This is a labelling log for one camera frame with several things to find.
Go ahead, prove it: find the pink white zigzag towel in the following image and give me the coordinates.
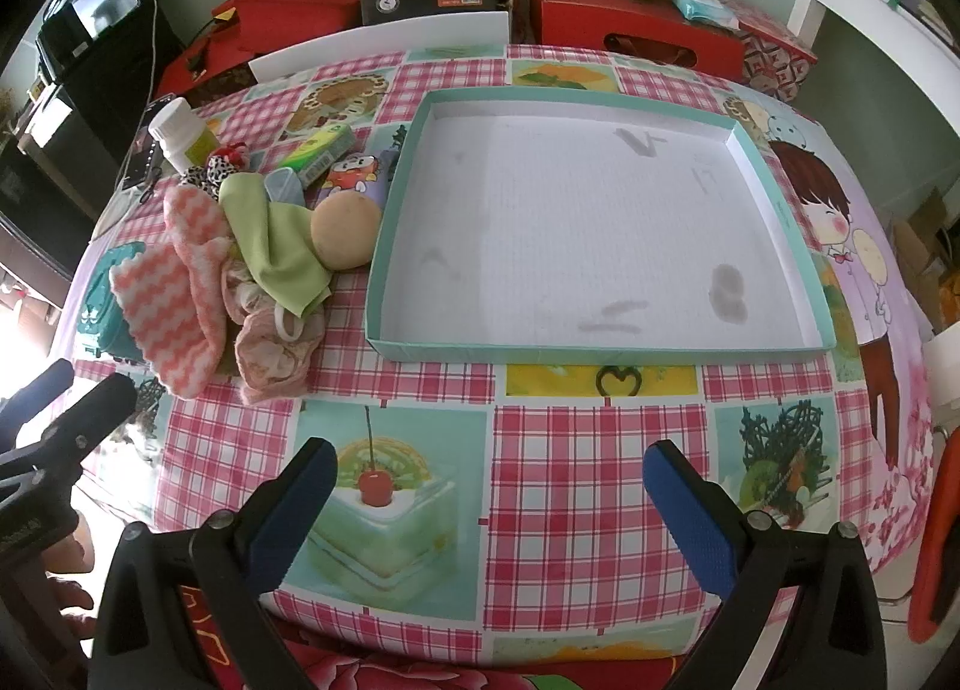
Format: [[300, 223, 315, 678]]
[[109, 185, 235, 399]]

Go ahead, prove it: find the pale pink cloth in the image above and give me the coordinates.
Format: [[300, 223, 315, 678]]
[[220, 256, 325, 406]]

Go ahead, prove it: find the light green cloth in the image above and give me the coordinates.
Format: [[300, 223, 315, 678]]
[[220, 173, 332, 318]]

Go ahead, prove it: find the leopard print scrunchie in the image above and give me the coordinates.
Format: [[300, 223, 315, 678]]
[[179, 155, 245, 201]]

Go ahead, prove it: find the beige round sponge ball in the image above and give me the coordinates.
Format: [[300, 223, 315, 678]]
[[309, 191, 382, 272]]

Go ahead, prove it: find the green tissue pack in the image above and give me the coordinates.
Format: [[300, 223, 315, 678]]
[[280, 123, 355, 190]]

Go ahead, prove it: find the purple baby wipes pack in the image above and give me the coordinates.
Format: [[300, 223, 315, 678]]
[[317, 149, 398, 209]]

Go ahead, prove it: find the light blue face mask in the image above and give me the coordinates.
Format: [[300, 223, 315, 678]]
[[263, 167, 306, 208]]

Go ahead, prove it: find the person left hand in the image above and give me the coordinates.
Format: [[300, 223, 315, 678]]
[[41, 514, 96, 641]]

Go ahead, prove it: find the teal plastic toy case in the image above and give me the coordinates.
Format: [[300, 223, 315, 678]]
[[76, 241, 145, 364]]

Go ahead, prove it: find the smartphone on table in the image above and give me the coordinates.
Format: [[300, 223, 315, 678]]
[[121, 94, 176, 191]]

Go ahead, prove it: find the white pill bottle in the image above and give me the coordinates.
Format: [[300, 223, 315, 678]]
[[148, 97, 220, 175]]

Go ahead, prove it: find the black monitor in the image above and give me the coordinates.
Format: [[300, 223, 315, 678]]
[[36, 0, 158, 82]]

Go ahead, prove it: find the red patterned box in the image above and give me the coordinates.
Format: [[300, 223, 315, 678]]
[[719, 0, 817, 103]]

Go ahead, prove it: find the large red flat box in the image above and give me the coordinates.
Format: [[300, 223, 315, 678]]
[[155, 0, 361, 107]]

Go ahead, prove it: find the white shelf unit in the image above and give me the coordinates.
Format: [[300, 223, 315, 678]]
[[785, 0, 960, 196]]

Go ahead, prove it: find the blue wet wipes pack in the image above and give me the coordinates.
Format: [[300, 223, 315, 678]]
[[670, 0, 740, 32]]

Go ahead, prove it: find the red box with handle hole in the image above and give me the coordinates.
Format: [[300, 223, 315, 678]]
[[529, 0, 745, 82]]

